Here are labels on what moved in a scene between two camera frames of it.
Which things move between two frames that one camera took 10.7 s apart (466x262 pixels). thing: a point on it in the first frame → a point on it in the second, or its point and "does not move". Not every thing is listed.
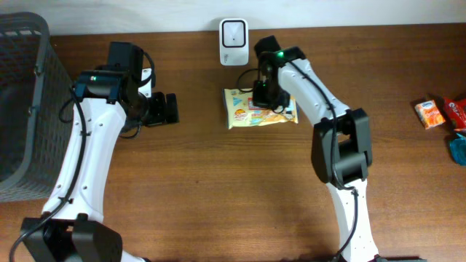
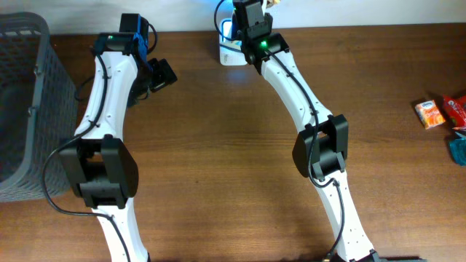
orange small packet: (429, 114) does not move
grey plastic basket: (35, 84) does not move
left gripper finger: (172, 116) → (166, 74)
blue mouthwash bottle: (458, 147) does not move
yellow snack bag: (240, 112) → (270, 3)
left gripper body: (156, 111) → (151, 77)
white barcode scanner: (234, 41) does not move
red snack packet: (455, 110) does not move
